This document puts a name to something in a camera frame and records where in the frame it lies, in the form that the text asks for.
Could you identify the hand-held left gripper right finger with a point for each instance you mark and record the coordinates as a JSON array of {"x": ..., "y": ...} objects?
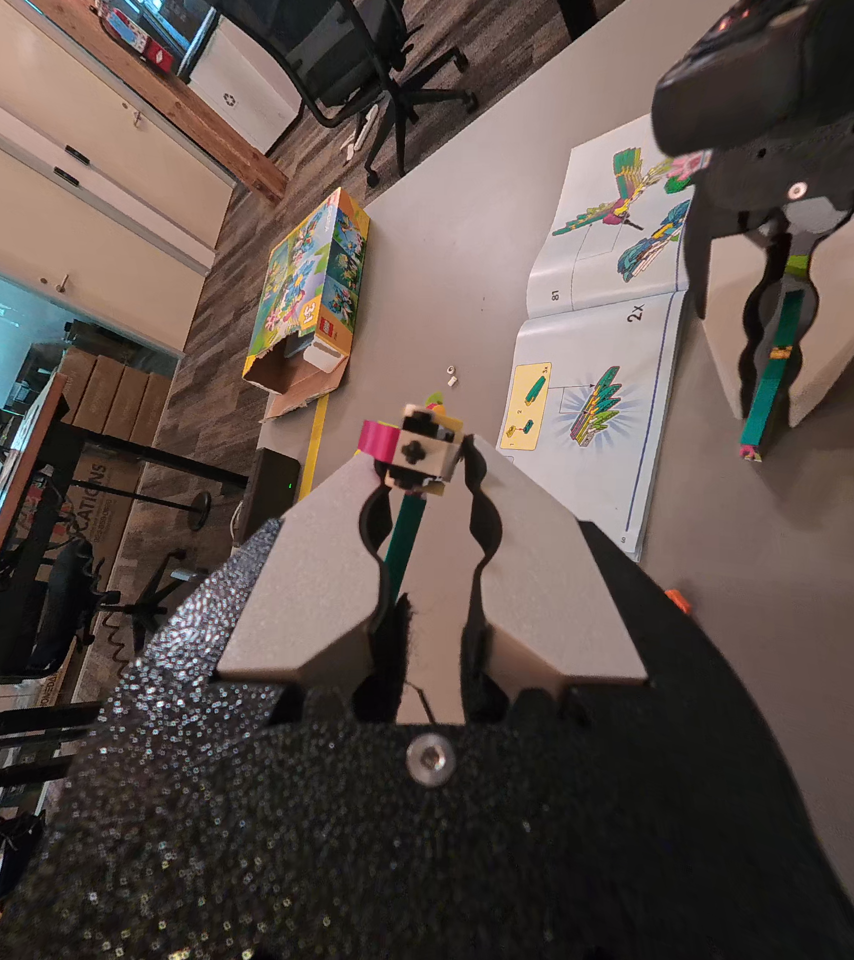
[{"x": 554, "y": 600}]

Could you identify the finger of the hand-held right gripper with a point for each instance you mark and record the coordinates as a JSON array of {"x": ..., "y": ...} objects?
[
  {"x": 723, "y": 300},
  {"x": 839, "y": 315}
]

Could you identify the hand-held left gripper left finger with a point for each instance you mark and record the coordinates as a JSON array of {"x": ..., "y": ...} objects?
[{"x": 307, "y": 585}]

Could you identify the teal lego wing strip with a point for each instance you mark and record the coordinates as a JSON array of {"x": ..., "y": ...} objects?
[{"x": 772, "y": 375}]

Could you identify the lego bird body assembly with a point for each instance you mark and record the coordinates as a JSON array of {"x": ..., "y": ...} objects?
[{"x": 419, "y": 454}]

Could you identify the lego instruction booklet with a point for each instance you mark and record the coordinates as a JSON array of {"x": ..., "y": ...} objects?
[{"x": 592, "y": 420}]

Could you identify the colourful lego box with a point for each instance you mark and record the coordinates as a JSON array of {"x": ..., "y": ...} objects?
[{"x": 307, "y": 285}]

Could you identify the black box with green light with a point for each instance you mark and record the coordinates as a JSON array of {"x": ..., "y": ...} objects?
[{"x": 269, "y": 487}]

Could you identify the orange brick separator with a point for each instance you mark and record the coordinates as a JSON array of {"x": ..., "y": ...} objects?
[{"x": 677, "y": 600}]

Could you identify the black floor stand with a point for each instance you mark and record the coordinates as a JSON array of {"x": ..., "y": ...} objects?
[{"x": 206, "y": 511}]

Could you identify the printed cardboard box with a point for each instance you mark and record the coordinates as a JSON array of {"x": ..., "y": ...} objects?
[{"x": 108, "y": 510}]

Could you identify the brown cardboard box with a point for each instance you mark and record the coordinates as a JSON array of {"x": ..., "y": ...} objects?
[
  {"x": 153, "y": 409},
  {"x": 78, "y": 382},
  {"x": 127, "y": 405},
  {"x": 101, "y": 394}
]

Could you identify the black swivel chair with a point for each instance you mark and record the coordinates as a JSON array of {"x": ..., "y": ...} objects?
[{"x": 67, "y": 592}]

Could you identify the wood-topped black desk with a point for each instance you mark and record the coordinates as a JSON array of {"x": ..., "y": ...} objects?
[{"x": 59, "y": 465}]

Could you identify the white power strip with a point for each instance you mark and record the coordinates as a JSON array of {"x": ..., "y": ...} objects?
[{"x": 361, "y": 135}]

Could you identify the black office chair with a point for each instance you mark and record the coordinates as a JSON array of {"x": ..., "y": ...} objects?
[{"x": 337, "y": 67}]

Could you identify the white sliding doors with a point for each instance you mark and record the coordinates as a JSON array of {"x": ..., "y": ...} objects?
[{"x": 134, "y": 165}]

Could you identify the white recycling bin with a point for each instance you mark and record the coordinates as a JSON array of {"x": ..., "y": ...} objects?
[{"x": 239, "y": 105}]

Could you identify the red and white box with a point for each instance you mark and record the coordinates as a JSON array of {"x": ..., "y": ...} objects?
[{"x": 153, "y": 49}]

